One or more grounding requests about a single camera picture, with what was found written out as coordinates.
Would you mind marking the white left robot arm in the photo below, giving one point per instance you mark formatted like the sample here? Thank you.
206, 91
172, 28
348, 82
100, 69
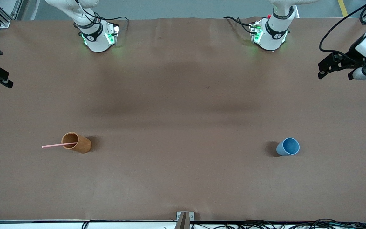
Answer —
273, 38

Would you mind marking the pink chopstick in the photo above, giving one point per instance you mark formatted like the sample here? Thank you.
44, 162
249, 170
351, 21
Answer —
52, 146

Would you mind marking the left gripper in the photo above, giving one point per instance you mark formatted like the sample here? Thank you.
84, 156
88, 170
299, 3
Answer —
351, 60

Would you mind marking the brown cylindrical cup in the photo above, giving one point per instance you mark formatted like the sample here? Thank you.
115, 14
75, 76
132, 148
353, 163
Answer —
82, 144

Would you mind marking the brown paper table cover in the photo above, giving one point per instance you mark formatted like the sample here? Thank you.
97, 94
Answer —
183, 178

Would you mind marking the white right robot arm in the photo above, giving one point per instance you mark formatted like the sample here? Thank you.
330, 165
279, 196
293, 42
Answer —
97, 41

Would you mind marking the metal bracket with post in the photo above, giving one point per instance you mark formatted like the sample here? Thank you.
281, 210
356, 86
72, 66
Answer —
185, 219

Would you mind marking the blue cup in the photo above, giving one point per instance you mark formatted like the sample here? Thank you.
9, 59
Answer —
290, 146

